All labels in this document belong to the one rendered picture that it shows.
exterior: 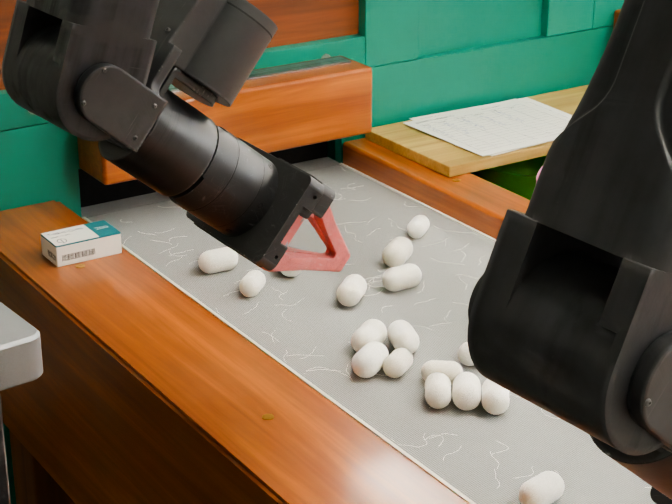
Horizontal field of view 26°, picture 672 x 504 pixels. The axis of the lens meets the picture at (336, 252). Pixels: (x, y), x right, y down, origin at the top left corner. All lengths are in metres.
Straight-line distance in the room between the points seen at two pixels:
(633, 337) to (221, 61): 0.46
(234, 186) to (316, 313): 0.31
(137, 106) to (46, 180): 0.56
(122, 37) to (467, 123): 0.78
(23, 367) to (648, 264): 0.21
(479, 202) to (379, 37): 0.25
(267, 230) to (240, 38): 0.12
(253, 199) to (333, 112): 0.55
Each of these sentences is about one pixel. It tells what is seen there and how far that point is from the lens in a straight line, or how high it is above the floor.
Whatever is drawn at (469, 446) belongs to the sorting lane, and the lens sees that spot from 1.02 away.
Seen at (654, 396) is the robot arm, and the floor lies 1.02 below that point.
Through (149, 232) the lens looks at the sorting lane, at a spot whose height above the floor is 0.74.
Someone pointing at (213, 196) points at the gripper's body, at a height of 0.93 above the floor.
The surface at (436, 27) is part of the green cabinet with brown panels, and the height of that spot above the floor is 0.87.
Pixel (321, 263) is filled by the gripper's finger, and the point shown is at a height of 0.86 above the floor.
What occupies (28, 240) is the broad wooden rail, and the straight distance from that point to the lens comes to 1.32.
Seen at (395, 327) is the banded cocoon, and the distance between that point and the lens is 1.14.
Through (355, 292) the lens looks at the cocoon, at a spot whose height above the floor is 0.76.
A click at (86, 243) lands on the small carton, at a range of 1.26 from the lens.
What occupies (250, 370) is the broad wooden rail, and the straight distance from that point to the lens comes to 1.06.
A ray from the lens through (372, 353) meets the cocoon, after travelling 1.09.
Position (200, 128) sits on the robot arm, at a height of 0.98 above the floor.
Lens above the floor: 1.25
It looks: 22 degrees down
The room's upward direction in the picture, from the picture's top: straight up
